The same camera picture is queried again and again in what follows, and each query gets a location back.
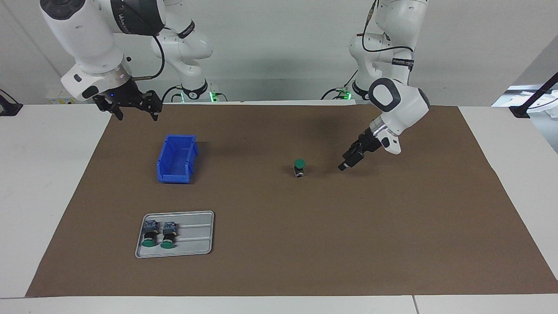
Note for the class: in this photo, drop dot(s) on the brown paper table mat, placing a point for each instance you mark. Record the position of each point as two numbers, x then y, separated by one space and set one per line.
348 240

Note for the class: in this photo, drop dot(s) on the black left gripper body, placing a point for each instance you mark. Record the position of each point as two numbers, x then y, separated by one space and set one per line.
369 141

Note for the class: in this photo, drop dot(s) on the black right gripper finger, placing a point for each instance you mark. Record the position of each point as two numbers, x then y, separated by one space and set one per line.
107 102
152 101

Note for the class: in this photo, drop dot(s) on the black table clamp bracket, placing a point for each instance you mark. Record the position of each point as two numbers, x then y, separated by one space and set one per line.
8 109

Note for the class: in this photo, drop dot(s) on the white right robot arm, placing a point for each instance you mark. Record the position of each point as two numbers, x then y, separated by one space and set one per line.
87 39

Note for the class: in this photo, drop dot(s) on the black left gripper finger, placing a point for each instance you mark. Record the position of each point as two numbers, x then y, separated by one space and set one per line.
355 152
346 163

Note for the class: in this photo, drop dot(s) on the silver metal tray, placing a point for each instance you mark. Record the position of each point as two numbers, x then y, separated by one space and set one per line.
196 244

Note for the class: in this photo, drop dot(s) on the black stand with clamp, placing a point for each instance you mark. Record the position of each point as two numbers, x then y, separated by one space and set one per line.
518 111

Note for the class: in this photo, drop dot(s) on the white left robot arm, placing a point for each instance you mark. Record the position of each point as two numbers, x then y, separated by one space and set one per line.
401 109

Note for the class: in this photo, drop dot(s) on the green push button switch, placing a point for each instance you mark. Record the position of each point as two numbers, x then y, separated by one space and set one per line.
299 165
168 237
150 235

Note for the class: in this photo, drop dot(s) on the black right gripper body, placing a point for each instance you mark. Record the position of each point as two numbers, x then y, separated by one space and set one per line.
124 95

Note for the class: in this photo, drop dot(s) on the white cluttered side surface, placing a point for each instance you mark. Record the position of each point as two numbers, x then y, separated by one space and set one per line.
547 107

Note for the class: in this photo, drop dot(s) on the white and yellow box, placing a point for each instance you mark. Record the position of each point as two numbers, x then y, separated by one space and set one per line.
54 99

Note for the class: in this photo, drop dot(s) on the green lit base connector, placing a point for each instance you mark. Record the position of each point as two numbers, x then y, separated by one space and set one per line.
213 97
344 93

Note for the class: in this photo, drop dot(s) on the blue plastic storage bin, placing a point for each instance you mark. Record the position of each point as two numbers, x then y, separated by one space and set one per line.
176 159

